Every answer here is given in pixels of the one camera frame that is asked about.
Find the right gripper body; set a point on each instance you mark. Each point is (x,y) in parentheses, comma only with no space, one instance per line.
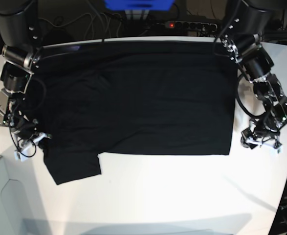
(25,134)

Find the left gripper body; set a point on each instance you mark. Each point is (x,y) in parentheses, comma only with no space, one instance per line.
(257,135)

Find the black T-shirt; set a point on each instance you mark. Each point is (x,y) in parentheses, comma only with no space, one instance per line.
(136,98)

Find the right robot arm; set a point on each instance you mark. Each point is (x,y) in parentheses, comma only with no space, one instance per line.
(21,34)

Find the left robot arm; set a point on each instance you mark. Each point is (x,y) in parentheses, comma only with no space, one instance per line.
(242,24)

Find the black power strip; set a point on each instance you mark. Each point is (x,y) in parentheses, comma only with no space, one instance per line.
(191,26)

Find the blue plastic bin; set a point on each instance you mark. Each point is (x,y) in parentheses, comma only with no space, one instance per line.
(159,5)

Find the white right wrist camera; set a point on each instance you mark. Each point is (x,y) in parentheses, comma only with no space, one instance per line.
(19,156)

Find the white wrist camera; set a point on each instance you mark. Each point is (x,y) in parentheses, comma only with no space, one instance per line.
(19,156)
(277,148)

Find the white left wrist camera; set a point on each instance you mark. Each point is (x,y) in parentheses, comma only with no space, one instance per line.
(277,148)

